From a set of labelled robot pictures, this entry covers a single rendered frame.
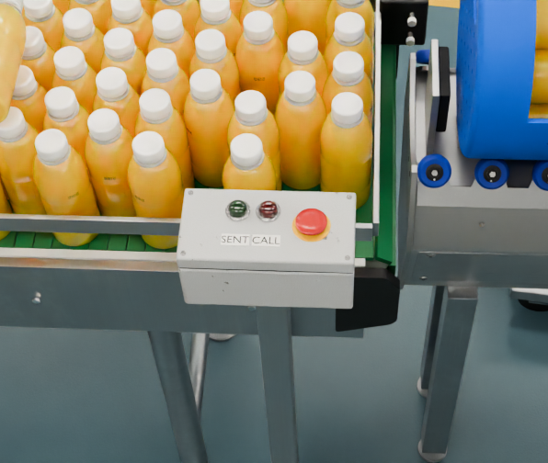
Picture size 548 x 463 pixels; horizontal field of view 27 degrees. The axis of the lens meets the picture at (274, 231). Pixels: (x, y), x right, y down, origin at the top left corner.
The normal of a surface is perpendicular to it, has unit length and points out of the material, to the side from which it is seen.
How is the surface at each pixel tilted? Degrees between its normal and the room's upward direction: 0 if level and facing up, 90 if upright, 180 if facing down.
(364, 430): 0
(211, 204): 0
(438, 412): 90
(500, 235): 70
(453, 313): 90
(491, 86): 62
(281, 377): 90
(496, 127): 87
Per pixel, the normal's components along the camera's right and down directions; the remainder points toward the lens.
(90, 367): -0.04, -0.57
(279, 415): -0.06, 0.83
